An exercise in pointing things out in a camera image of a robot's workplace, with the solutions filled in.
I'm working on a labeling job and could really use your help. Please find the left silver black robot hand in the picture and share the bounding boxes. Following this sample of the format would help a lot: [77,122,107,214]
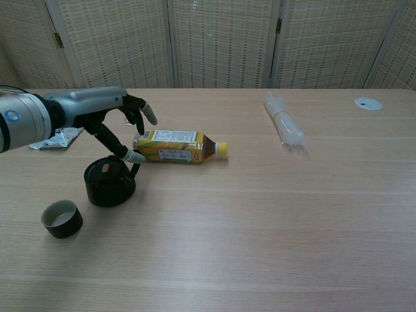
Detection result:
[42,86,159,164]

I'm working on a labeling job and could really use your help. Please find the black teapot with handle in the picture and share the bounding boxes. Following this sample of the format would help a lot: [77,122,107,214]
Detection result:
[83,155,142,207]

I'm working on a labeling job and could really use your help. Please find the dark green ceramic cup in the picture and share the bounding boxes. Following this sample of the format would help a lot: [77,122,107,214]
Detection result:
[40,200,84,239]

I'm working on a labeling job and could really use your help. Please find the silver snack bag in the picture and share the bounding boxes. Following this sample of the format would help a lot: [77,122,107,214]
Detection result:
[28,127,85,151]

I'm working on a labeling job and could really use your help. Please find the woven bamboo screen panel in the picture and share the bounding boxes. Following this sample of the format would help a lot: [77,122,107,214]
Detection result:
[167,0,282,89]
[0,48,19,92]
[362,0,416,90]
[45,0,178,89]
[269,0,399,89]
[0,0,71,90]

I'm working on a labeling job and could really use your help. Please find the yellow labelled tea bottle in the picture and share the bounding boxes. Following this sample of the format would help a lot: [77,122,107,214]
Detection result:
[132,129,229,164]

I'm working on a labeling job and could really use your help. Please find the bundle of clear straws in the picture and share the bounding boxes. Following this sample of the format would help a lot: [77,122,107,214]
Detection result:
[263,91,309,158]

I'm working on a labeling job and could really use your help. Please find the white round cable grommet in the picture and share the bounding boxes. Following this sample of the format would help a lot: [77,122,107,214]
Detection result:
[354,96,384,112]

